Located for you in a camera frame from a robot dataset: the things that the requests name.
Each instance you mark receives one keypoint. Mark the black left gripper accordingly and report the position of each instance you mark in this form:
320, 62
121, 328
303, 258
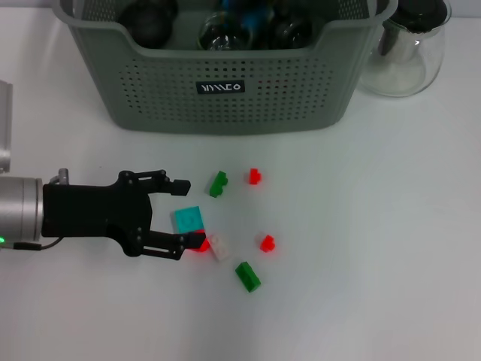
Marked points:
90, 210

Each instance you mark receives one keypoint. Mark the green toy brick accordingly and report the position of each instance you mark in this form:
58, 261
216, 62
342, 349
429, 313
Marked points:
218, 184
248, 277

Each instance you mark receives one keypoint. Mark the small red-orange toy brick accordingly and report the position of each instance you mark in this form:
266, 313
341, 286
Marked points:
255, 176
267, 243

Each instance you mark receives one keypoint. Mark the blue square toy brick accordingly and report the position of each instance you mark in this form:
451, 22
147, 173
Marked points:
251, 20

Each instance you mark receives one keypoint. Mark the grey-green perforated storage bin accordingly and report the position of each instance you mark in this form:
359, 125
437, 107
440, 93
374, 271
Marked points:
263, 94

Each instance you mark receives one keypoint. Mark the teal square toy brick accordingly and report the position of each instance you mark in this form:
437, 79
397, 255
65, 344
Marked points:
189, 220

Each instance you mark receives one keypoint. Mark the red-orange sloped toy brick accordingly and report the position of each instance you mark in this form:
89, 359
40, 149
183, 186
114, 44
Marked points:
204, 246

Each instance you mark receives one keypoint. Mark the white two-stud toy brick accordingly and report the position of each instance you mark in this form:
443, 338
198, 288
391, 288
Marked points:
221, 248

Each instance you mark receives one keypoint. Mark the black round teapot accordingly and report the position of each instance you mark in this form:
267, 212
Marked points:
150, 26

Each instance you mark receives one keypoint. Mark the glass teapot with black lid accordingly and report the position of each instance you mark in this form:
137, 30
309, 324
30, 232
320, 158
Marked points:
406, 71

